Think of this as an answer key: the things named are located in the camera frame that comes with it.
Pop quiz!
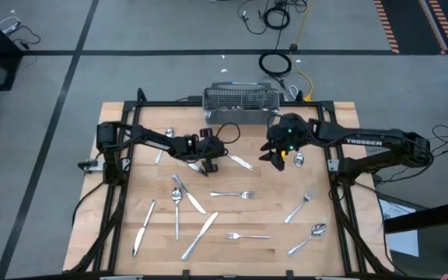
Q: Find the grey mesh silverware basket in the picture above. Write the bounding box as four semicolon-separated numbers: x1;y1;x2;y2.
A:
202;81;281;126

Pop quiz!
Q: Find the silver table knife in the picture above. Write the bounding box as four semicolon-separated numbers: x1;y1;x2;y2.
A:
180;211;220;262
226;152;255;172
170;173;207;215
131;199;158;258
187;162;210;178

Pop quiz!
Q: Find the black aluminium table frame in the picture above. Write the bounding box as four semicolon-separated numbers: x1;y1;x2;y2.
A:
68;87;394;278

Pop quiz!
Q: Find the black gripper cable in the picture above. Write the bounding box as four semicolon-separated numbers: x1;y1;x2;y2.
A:
215;122;242;145

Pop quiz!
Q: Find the black side table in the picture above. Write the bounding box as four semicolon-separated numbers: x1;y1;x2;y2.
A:
383;197;448;280

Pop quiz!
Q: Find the large silver spoon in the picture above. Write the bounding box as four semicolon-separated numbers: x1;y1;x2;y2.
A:
170;187;184;241

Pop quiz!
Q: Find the coiled black cable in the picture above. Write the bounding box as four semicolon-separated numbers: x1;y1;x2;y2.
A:
261;5;291;31
257;51;292;78

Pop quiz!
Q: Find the yellow cable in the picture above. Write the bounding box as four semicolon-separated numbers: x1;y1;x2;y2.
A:
289;0;314;103

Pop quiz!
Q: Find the white paper sheet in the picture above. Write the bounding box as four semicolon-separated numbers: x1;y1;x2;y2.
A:
378;198;420;258

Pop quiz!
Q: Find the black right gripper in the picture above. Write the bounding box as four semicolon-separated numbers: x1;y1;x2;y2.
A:
257;113;311;172

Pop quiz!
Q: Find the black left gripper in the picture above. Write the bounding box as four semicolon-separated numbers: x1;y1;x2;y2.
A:
192;127;227;174

